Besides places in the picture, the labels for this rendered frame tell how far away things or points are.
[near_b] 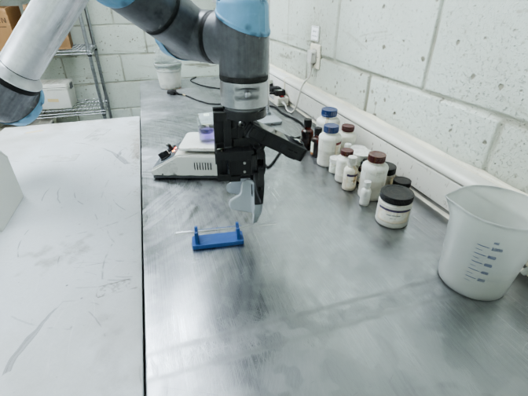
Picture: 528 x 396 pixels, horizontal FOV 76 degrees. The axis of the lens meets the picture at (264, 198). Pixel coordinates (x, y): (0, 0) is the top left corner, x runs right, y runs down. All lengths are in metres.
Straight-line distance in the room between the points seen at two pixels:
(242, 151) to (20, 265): 0.46
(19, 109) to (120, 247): 0.46
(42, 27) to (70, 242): 0.47
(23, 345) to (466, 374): 0.60
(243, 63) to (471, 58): 0.49
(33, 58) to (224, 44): 0.55
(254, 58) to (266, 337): 0.40
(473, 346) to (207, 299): 0.39
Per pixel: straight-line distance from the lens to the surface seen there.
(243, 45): 0.51
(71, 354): 0.57
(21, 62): 0.98
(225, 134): 0.56
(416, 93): 0.95
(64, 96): 3.13
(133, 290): 0.62
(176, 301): 0.58
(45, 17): 0.94
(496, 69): 0.80
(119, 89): 3.39
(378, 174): 0.82
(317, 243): 0.68
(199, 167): 0.90
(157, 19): 0.53
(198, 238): 0.67
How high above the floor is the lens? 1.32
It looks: 31 degrees down
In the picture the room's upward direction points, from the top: straight up
